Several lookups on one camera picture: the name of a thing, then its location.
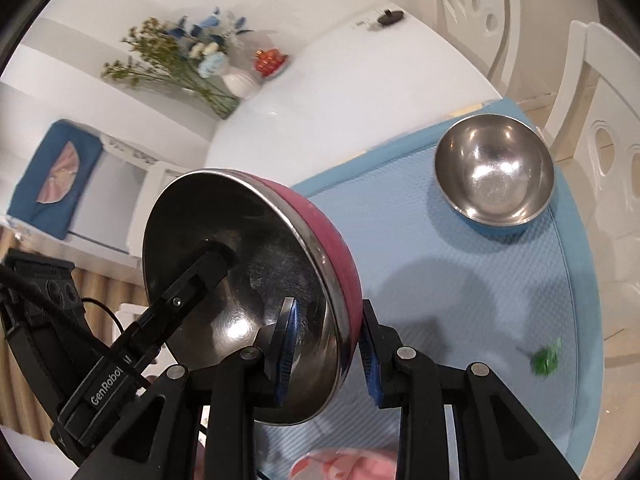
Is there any red steel bowl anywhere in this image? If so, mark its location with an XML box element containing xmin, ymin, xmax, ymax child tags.
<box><xmin>142</xmin><ymin>169</ymin><xmax>362</xmax><ymax>425</ymax></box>

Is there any pink plastic bowl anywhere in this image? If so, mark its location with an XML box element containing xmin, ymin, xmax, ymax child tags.
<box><xmin>288</xmin><ymin>448</ymin><xmax>397</xmax><ymax>480</ymax></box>

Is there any light blue table mat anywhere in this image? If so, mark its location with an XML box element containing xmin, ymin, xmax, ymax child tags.
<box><xmin>254</xmin><ymin>96</ymin><xmax>604</xmax><ymax>480</ymax></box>

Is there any white refrigerator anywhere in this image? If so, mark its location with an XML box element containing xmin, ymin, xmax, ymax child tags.
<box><xmin>64</xmin><ymin>129</ymin><xmax>162</xmax><ymax>261</ymax></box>

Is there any small green toy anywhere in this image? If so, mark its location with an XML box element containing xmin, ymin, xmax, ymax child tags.
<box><xmin>516</xmin><ymin>338</ymin><xmax>563</xmax><ymax>377</ymax></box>

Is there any white chair far left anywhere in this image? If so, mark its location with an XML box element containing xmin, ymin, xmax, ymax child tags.
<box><xmin>126</xmin><ymin>162</ymin><xmax>189</xmax><ymax>258</ymax></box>

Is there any white chair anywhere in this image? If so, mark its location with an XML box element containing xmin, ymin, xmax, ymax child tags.
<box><xmin>541</xmin><ymin>19</ymin><xmax>640</xmax><ymax>241</ymax></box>
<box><xmin>126</xmin><ymin>162</ymin><xmax>189</xmax><ymax>258</ymax></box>
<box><xmin>437</xmin><ymin>0</ymin><xmax>522</xmax><ymax>96</ymax></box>

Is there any blue steel bowl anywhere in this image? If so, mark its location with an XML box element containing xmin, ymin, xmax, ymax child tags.
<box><xmin>434</xmin><ymin>114</ymin><xmax>555</xmax><ymax>236</ymax></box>

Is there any red lidded cup on saucer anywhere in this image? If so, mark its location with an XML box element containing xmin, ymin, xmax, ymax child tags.
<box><xmin>254</xmin><ymin>48</ymin><xmax>288</xmax><ymax>79</ymax></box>

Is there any white chair near right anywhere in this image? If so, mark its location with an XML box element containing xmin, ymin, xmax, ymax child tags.
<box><xmin>541</xmin><ymin>19</ymin><xmax>640</xmax><ymax>241</ymax></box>

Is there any white vase with blue flowers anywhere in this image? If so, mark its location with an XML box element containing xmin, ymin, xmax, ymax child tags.
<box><xmin>165</xmin><ymin>6</ymin><xmax>260</xmax><ymax>101</ymax></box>

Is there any glass vase with green stems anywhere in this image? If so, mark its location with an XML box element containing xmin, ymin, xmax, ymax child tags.
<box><xmin>101</xmin><ymin>18</ymin><xmax>240</xmax><ymax>119</ymax></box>

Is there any small black lid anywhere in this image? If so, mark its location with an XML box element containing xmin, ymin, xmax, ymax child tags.
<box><xmin>376</xmin><ymin>9</ymin><xmax>405</xmax><ymax>27</ymax></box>

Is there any white chair far right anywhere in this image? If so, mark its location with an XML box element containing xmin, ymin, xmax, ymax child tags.
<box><xmin>437</xmin><ymin>0</ymin><xmax>522</xmax><ymax>96</ymax></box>

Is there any black cable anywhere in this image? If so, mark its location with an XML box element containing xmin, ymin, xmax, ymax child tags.
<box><xmin>79</xmin><ymin>296</ymin><xmax>151</xmax><ymax>391</ymax></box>

